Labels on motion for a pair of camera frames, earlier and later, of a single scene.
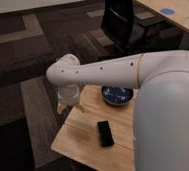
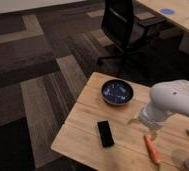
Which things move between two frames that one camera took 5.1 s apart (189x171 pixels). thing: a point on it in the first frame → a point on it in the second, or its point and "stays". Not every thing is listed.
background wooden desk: (184, 13) stays
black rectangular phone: (105, 133) stays
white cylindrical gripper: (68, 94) → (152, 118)
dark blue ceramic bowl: (118, 96) stays
